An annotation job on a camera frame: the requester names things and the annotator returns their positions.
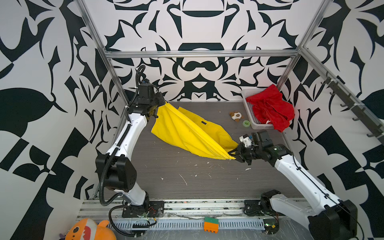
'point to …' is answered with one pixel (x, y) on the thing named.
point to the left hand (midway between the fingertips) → (159, 92)
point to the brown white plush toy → (236, 116)
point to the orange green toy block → (211, 224)
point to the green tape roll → (246, 123)
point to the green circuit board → (271, 225)
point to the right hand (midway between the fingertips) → (229, 154)
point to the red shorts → (269, 106)
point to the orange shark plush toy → (86, 229)
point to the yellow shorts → (196, 134)
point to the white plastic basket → (249, 92)
